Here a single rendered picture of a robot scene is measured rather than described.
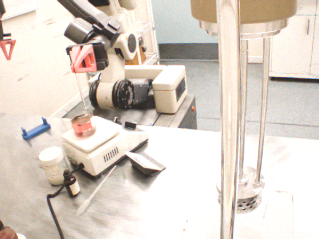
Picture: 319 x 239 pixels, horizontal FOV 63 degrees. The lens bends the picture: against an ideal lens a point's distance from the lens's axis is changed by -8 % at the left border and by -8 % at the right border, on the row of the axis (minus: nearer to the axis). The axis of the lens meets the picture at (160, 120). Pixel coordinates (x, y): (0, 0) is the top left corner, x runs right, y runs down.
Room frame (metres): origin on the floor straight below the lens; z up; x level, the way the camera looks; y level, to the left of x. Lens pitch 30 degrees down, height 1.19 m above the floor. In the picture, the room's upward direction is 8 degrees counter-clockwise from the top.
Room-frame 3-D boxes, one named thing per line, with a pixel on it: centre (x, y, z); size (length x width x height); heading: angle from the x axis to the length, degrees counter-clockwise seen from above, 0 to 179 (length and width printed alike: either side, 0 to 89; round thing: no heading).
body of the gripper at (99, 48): (0.72, 0.15, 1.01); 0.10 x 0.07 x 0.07; 79
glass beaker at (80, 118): (0.60, 0.19, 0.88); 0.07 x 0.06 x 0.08; 114
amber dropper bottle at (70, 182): (0.49, 0.22, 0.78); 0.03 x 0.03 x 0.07
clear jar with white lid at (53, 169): (0.55, 0.27, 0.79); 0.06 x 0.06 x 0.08
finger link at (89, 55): (0.65, 0.18, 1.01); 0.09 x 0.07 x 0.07; 169
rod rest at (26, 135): (0.81, 0.42, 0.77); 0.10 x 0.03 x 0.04; 133
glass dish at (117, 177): (0.52, 0.13, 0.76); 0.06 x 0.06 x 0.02
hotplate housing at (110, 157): (0.63, 0.16, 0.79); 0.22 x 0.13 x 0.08; 136
